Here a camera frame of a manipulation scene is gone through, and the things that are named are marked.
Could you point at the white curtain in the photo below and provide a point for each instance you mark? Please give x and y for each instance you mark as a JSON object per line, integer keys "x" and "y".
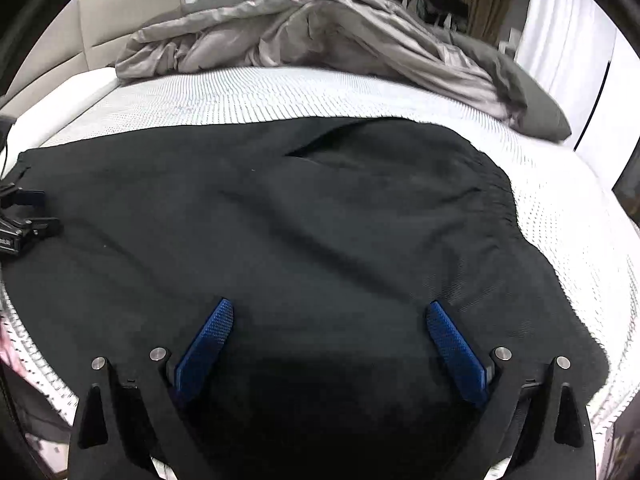
{"x": 567, "y": 46}

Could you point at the black pants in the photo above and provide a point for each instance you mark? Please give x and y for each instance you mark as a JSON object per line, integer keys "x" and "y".
{"x": 330, "y": 236}

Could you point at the grey rumpled duvet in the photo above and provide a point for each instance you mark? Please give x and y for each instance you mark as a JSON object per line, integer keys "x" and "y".
{"x": 363, "y": 37}

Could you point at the white mesh mattress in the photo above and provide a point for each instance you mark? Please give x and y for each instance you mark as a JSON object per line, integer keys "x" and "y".
{"x": 562, "y": 207}

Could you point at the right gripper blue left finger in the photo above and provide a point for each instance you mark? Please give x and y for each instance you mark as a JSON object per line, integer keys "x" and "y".
{"x": 199, "y": 357}

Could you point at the beige upholstered headboard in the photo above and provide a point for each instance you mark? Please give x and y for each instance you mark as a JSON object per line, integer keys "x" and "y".
{"x": 86, "y": 35}

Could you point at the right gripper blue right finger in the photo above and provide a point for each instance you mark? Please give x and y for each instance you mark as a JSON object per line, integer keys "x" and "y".
{"x": 468, "y": 370}

